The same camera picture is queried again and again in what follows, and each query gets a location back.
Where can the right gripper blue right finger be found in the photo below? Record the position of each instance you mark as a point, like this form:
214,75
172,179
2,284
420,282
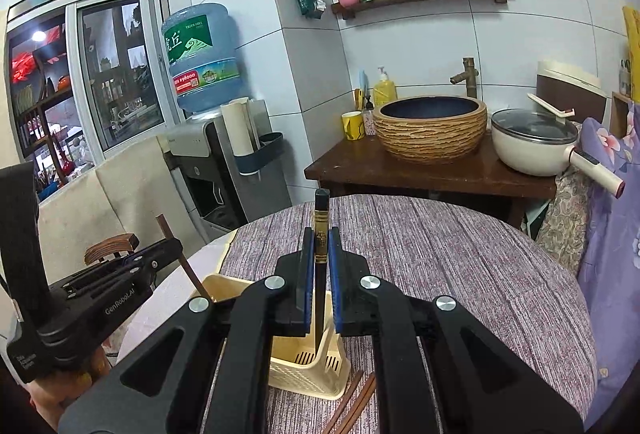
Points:
335,267

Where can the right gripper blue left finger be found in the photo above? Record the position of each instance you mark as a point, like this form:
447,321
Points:
305,280

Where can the black chopstick gold band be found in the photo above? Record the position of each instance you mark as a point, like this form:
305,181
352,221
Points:
321,232

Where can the left hand yellow nails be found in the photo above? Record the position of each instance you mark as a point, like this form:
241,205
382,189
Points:
51,395

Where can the cream plastic utensil holder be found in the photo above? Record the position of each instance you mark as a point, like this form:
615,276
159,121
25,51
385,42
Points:
296,366

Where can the dark wooden counter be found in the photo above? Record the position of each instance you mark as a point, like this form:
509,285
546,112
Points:
479,181

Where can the wooden chair cat cushion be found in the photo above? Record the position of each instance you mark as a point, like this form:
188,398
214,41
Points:
114,246

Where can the water dispenser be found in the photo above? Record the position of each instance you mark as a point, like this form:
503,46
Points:
228,192

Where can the yellow mug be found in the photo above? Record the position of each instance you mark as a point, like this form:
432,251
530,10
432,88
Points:
353,125

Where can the woven basin sink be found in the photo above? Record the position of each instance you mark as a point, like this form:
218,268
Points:
431,129

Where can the purple striped tablecloth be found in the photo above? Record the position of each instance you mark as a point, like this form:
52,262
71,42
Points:
425,248

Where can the yellow soap dispenser bottle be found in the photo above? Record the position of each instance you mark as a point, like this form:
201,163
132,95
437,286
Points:
385,90

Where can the brass faucet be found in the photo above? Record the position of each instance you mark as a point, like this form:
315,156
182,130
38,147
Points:
468,76

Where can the sliding window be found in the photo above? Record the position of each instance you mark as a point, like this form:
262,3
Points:
86,79

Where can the blue water jug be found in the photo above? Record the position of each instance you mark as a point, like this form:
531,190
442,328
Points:
200,43

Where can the purple floral cloth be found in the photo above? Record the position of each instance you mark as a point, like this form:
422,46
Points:
609,273

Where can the rice cooker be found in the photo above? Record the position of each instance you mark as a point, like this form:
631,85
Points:
569,87

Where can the cream pot with handle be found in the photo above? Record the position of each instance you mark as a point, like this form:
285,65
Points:
541,145

